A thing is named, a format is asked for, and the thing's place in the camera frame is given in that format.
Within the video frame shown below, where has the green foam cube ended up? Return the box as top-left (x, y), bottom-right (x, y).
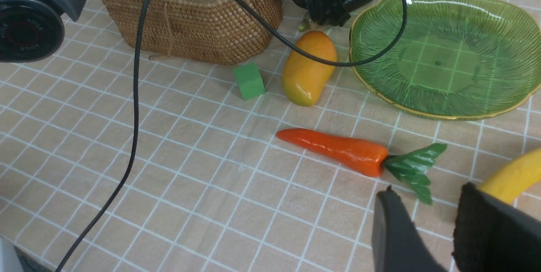
top-left (232, 63), bottom-right (265, 101)

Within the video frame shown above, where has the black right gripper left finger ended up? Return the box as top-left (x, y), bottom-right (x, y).
top-left (371, 186), bottom-right (445, 272)

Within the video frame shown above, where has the woven wicker basket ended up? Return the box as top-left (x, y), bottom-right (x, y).
top-left (102, 0), bottom-right (283, 65)

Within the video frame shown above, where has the orange plastic carrot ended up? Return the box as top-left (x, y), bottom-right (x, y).
top-left (276, 129), bottom-right (448, 205)

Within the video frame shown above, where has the green glass leaf plate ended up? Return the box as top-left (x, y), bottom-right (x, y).
top-left (353, 0), bottom-right (540, 121)

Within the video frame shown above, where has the checkered beige tablecloth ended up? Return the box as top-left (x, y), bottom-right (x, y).
top-left (0, 0), bottom-right (540, 272)

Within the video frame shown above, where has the yellow orange plastic mango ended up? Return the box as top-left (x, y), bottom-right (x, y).
top-left (281, 30), bottom-right (338, 107)

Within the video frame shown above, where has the yellow plastic banana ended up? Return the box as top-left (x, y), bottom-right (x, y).
top-left (477, 148), bottom-right (541, 204)

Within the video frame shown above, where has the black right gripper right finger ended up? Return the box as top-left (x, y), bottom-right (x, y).
top-left (452, 183), bottom-right (541, 272)

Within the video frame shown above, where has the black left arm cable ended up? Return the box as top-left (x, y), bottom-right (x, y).
top-left (55, 0), bottom-right (409, 272)

